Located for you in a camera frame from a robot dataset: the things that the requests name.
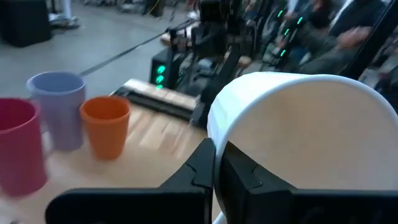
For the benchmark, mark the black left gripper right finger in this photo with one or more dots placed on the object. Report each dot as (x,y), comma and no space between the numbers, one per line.
(280,205)

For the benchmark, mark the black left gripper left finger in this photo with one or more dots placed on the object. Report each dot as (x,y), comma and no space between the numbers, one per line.
(140,205)

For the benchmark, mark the white mug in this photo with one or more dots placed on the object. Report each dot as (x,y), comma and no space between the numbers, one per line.
(311,130)

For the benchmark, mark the orange cup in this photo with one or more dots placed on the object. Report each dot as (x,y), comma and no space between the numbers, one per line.
(105,130)

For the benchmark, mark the lavender mug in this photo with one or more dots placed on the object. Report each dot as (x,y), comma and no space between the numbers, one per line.
(62,118)

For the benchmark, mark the red mug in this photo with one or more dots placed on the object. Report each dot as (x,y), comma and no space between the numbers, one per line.
(18,149)

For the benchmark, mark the person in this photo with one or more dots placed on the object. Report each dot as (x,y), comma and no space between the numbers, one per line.
(342,37)
(63,14)

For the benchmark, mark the black box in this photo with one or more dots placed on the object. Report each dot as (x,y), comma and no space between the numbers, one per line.
(25,21)

